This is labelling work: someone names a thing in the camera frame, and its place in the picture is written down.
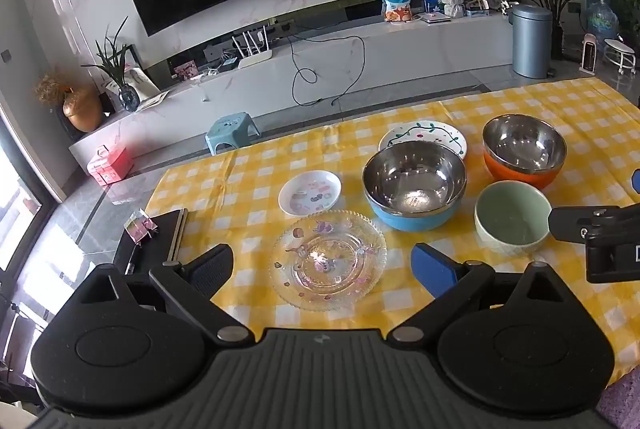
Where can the white marble television cabinet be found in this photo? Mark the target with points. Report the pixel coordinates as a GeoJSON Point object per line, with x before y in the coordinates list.
{"type": "Point", "coordinates": [400, 54]}

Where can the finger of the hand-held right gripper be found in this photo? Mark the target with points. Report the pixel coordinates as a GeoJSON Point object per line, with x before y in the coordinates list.
{"type": "Point", "coordinates": [636, 182]}
{"type": "Point", "coordinates": [590, 221]}

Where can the green plant in glass vase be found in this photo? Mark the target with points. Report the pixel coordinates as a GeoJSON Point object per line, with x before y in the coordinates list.
{"type": "Point", "coordinates": [117, 64]}

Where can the blue steel bowl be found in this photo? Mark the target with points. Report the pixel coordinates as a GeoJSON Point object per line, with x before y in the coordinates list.
{"type": "Point", "coordinates": [412, 184]}

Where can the pink fluffy rug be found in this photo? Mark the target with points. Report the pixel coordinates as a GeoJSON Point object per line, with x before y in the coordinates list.
{"type": "Point", "coordinates": [622, 404]}

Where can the red box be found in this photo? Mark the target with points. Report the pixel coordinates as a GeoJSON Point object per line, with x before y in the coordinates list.
{"type": "Point", "coordinates": [110, 164]}

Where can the pink photo frame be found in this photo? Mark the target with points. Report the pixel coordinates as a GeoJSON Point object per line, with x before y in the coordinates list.
{"type": "Point", "coordinates": [184, 71]}

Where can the white plate with green vine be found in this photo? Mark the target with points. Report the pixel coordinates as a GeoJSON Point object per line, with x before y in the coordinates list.
{"type": "Point", "coordinates": [425, 134]}

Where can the blue and orange snack bag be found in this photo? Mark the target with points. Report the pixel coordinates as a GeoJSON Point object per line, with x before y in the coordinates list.
{"type": "Point", "coordinates": [397, 1]}

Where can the blue-grey metal trash can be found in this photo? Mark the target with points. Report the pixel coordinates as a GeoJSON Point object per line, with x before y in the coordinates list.
{"type": "Point", "coordinates": [531, 41]}

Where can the small white printed plate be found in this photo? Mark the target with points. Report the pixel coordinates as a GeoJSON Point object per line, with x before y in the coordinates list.
{"type": "Point", "coordinates": [310, 191]}

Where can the large blue water bottle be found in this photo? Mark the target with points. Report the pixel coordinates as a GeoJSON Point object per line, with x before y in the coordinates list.
{"type": "Point", "coordinates": [602, 19]}

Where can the tall potted leafy plant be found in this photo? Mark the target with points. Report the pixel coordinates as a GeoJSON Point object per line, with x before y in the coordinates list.
{"type": "Point", "coordinates": [550, 4]}

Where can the black flat folder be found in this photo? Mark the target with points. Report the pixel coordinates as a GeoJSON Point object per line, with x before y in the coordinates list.
{"type": "Point", "coordinates": [160, 234]}

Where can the yellow checked tablecloth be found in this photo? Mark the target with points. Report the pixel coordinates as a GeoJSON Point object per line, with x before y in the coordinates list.
{"type": "Point", "coordinates": [250, 179]}

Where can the bronze vase with dried flowers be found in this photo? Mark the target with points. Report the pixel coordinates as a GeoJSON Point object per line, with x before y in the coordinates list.
{"type": "Point", "coordinates": [82, 111]}

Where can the light blue plastic stool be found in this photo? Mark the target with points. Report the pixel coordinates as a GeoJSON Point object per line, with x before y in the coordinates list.
{"type": "Point", "coordinates": [231, 131]}

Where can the green ceramic bowl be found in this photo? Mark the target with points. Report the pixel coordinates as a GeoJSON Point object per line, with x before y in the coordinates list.
{"type": "Point", "coordinates": [510, 221]}

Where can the white round stand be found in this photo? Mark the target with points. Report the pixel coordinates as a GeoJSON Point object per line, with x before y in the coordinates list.
{"type": "Point", "coordinates": [620, 45]}

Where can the clear glass plate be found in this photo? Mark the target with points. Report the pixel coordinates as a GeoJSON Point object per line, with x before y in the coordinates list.
{"type": "Point", "coordinates": [327, 261]}

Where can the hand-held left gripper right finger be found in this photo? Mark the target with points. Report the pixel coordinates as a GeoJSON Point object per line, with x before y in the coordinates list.
{"type": "Point", "coordinates": [430, 266]}

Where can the pink glitter clip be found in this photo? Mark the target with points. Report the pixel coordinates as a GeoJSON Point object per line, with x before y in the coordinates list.
{"type": "Point", "coordinates": [140, 225]}

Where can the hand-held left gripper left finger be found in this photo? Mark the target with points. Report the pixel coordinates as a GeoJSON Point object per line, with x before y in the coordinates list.
{"type": "Point", "coordinates": [212, 266]}

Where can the white router with antennas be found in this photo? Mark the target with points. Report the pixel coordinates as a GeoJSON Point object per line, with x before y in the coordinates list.
{"type": "Point", "coordinates": [255, 58]}

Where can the flat grey tablet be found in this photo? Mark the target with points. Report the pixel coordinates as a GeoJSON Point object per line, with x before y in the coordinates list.
{"type": "Point", "coordinates": [435, 17]}

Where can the pink small heater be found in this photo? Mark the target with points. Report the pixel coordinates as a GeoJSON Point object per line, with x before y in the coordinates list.
{"type": "Point", "coordinates": [590, 56]}

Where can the orange steel bowl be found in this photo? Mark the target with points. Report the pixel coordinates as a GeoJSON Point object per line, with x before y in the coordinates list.
{"type": "Point", "coordinates": [522, 144]}

